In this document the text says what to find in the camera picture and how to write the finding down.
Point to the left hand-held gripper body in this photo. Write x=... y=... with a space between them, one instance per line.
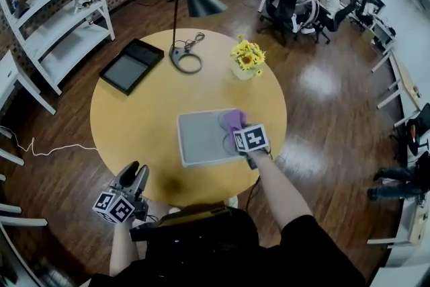
x=117 y=208

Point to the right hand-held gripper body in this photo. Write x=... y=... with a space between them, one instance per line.
x=252 y=139

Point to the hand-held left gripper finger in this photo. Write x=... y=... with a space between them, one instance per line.
x=143 y=181
x=127 y=176

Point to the purple cloth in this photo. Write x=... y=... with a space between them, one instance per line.
x=233 y=119

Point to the grey tray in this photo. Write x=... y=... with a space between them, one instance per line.
x=201 y=139

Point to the person's left forearm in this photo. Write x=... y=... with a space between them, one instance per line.
x=122 y=248

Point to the person's right forearm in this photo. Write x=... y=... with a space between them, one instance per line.
x=282 y=191

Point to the black flat tray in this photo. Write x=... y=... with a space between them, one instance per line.
x=126 y=69

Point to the person's right white shoe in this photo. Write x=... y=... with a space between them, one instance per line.
x=231 y=202

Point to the cream vase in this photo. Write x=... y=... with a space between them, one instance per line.
x=242 y=73

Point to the yellow sunflower bouquet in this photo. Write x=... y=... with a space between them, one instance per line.
x=247 y=55

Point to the person's black clothing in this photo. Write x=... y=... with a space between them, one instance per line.
x=208 y=252

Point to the white shelf unit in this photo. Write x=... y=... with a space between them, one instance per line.
x=64 y=50

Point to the black desk lamp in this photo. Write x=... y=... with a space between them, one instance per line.
x=201 y=3

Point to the white side table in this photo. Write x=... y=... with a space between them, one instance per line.
x=6 y=72

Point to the white desk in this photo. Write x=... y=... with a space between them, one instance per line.
x=406 y=84

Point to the white skull model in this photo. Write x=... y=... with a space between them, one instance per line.
x=84 y=0

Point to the clear plastic bottle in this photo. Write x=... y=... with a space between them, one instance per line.
x=13 y=2

